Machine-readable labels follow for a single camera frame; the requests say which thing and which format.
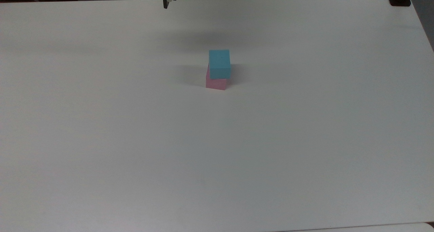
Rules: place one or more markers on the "pink foam cube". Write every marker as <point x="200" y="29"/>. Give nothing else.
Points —
<point x="215" y="84"/>

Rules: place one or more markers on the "blue foam cube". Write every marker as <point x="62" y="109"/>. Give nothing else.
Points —
<point x="219" y="63"/>

